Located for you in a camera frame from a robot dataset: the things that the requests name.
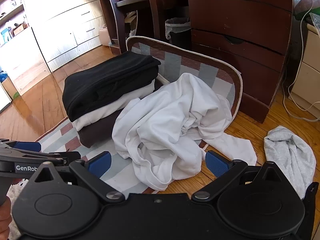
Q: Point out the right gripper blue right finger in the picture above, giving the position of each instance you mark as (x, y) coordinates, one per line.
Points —
(226, 173)

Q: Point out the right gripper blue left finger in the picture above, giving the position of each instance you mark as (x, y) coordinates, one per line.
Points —
(89, 172)

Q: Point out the white sweatshirt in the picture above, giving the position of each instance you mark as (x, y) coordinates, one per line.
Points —
(159, 133)

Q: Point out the person's left hand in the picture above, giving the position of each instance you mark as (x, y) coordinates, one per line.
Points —
(5, 219)

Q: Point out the dark brown folded garment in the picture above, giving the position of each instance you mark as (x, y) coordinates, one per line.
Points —
(98, 131)

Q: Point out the white folded garment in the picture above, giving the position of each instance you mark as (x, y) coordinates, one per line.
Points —
(102, 112)

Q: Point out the green object near cabinet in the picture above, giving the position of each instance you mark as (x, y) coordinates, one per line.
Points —
(16, 95)

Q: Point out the grey cloth on floor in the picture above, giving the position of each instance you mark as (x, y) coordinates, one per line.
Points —
(293, 156)

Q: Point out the cardboard box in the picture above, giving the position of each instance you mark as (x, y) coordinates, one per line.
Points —
(9, 86)

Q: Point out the striped floor rug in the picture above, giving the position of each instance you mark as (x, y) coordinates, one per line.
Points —
(174, 62)

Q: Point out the white bedside cabinet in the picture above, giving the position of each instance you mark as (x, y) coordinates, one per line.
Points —
(305, 91)

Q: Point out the white bookshelf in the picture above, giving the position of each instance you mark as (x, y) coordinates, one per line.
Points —
(13, 19)

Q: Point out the pink handbag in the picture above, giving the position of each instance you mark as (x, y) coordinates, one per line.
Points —
(104, 36)

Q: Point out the black trash bin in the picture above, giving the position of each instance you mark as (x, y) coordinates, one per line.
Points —
(178, 31)

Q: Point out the dark wooden dresser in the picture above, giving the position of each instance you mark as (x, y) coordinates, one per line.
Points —
(251, 35)

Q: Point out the white drawer cabinet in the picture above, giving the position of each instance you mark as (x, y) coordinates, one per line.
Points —
(64, 29)

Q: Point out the dark wooden desk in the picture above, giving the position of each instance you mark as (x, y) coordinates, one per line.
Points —
(139, 17)

